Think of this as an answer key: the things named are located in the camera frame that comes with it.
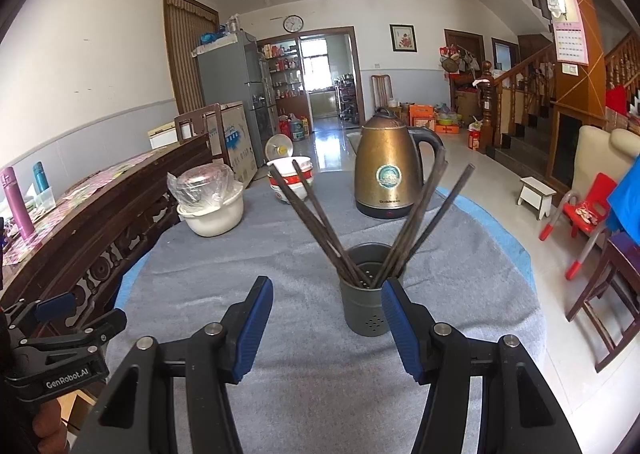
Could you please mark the round wall clock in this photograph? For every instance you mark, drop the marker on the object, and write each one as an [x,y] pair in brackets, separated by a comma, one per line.
[293,23]

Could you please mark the teal thermos bottle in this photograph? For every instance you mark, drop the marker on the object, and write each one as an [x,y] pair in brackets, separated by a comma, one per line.
[39,178]

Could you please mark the shelf with bottles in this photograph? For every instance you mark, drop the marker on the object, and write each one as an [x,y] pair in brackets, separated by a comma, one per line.
[282,78]

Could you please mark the white chest freezer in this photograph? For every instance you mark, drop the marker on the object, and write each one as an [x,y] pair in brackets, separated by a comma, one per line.
[162,136]

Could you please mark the printed cardboard appliance box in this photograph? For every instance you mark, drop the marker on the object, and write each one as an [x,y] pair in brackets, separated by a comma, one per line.
[237,143]

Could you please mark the white electric fan heater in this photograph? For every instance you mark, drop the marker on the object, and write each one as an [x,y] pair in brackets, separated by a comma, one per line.
[279,148]

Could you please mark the blue table cover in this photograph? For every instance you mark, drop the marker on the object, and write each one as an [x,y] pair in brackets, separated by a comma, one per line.
[510,244]

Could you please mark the carved dark wooden sideboard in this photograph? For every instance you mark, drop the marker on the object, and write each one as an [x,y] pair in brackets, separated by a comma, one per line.
[100,234]

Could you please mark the plastic bagged metal lid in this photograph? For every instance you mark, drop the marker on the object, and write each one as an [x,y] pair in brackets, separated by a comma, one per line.
[200,186]

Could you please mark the hanging baskets and hats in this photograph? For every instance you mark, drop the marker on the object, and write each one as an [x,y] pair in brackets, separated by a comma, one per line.
[457,58]

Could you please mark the small white stool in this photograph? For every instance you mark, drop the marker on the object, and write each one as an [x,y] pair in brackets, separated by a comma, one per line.
[535,191]

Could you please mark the wooden staircase railing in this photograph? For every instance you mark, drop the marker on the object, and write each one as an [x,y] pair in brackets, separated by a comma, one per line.
[520,83]

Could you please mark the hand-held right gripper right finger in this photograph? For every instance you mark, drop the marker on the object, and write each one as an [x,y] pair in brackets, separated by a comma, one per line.
[400,329]

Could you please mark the dark wooden purple-seat chair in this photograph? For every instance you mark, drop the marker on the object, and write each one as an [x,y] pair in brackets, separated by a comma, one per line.
[625,264]

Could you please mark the pink wall calendar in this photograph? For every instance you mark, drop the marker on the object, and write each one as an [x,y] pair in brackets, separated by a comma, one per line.
[570,38]

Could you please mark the person's left hand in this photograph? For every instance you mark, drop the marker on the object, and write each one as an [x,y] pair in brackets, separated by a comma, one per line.
[47,429]

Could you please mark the stack of white red bowls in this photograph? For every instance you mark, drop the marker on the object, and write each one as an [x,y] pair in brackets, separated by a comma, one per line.
[282,189]

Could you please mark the orange cardboard box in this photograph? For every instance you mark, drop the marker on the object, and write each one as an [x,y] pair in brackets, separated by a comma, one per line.
[421,116]

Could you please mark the grey tablecloth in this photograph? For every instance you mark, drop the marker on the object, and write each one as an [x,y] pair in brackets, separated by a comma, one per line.
[300,259]

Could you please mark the bronze electric kettle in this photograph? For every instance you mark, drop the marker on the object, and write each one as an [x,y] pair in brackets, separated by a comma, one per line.
[387,168]

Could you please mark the blue cloth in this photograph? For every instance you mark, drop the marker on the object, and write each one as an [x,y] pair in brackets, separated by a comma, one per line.
[627,204]

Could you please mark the grey refrigerator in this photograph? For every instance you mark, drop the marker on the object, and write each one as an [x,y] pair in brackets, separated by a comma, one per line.
[225,78]

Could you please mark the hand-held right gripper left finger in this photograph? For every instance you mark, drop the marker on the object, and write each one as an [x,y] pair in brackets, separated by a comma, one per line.
[252,334]

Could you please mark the patterned sideboard cloth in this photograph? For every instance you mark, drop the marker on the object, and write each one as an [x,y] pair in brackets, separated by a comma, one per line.
[90,189]

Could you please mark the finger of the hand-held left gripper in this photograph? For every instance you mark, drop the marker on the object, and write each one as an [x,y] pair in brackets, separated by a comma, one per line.
[55,308]
[100,329]

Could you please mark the red child chair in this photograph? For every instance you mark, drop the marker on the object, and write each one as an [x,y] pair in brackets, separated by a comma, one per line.
[597,199]

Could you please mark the white cooker pot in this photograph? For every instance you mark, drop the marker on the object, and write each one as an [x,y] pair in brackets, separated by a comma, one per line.
[212,221]

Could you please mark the cream armchair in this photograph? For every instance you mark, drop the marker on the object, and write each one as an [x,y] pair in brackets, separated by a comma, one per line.
[592,158]

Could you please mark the blue water jug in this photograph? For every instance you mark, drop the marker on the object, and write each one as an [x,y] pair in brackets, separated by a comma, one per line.
[298,129]

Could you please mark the red gift box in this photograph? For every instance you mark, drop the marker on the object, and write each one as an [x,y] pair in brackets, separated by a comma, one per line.
[475,139]

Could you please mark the purple thermos bottle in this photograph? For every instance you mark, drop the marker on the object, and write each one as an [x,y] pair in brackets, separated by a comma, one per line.
[17,209]

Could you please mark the grey metal utensil holder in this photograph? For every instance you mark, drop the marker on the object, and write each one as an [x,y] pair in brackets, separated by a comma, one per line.
[362,309]

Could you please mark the framed wall picture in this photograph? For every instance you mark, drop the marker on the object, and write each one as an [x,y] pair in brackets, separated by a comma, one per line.
[403,38]

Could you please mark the brown door curtain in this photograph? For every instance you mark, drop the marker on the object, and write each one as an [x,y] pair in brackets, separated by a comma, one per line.
[190,53]

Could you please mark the dark wooden chair back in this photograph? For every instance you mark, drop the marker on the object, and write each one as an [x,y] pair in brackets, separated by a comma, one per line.
[197,116]

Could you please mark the brown wooden dining chair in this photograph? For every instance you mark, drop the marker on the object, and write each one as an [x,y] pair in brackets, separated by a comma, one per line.
[382,93]

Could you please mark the clear plastic box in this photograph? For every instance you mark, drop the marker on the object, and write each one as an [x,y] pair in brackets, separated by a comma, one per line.
[42,199]

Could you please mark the bundle of dark chopsticks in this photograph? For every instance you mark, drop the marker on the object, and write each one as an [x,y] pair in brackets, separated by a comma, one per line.
[347,269]

